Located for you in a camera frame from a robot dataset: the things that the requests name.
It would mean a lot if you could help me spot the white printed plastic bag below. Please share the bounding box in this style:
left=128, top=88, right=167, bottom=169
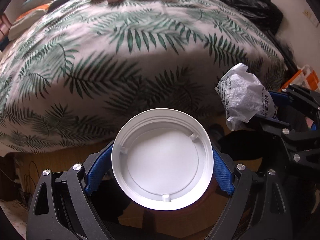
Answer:
left=215, top=63, right=276, bottom=131

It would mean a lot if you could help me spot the white round plastic lid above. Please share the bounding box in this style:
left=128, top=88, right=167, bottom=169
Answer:
left=111, top=108, right=214, bottom=211

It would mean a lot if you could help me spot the black garbage bag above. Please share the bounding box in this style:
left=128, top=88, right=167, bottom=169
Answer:
left=225, top=0, right=283, bottom=35

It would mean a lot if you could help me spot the palm leaf print bedspread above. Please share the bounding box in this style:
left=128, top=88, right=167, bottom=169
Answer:
left=1, top=0, right=286, bottom=155

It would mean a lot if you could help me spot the wooden headboard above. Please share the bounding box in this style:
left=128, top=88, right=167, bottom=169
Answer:
left=0, top=14, right=12, bottom=41

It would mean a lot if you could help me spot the orange grey white pillow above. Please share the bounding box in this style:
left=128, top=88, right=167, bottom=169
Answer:
left=8, top=2, right=51, bottom=41

